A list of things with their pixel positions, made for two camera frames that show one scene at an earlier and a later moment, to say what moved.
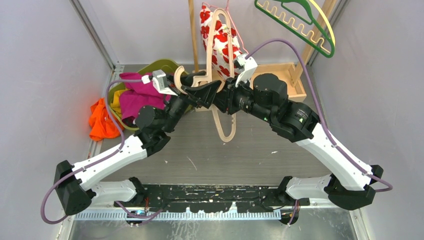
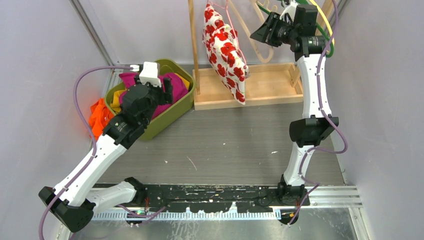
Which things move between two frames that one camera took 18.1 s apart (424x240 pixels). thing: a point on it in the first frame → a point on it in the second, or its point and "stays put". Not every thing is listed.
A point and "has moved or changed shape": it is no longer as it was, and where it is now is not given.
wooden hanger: (210, 79) → (271, 51)
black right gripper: (231, 92) → (261, 34)
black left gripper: (203, 94) → (167, 88)
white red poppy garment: (221, 47) stays put
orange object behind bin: (102, 125) stays put
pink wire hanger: (226, 8) has moved or changed shape
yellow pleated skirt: (115, 105) stays put
